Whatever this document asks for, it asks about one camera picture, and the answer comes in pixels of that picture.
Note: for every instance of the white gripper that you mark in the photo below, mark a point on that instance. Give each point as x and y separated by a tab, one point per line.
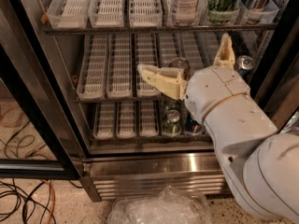
214	90

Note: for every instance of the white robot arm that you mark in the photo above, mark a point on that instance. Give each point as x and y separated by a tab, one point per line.
260	164

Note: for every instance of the green can rear bottom shelf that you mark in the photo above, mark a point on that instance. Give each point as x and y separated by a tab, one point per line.
170	105

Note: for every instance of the blue silver can middle shelf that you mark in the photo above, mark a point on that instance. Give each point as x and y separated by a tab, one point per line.
243	65

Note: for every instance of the blue can bottom shelf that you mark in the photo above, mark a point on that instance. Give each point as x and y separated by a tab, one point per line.
192	127

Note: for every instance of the green can front bottom shelf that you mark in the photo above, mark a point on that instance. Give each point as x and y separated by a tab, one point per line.
171	123

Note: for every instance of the green drink can top shelf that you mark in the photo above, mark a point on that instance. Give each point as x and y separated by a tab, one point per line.
220	11

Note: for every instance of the stainless steel fridge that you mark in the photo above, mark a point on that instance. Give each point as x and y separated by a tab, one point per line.
106	66

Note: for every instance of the open glass fridge door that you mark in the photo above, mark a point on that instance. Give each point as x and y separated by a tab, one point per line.
33	69

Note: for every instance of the copper gold can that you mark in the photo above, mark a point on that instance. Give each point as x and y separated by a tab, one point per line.
183	64

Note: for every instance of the clear plastic bag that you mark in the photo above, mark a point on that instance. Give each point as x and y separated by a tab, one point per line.
170	206

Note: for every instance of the top wire shelf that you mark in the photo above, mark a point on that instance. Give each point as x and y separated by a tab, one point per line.
156	30

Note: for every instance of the wire shelf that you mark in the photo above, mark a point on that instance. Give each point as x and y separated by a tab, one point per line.
120	99
155	139
156	30

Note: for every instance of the middle wire shelf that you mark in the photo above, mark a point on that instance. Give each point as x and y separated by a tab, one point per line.
120	99

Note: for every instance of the bottom wire shelf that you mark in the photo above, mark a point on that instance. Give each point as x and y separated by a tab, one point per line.
155	139

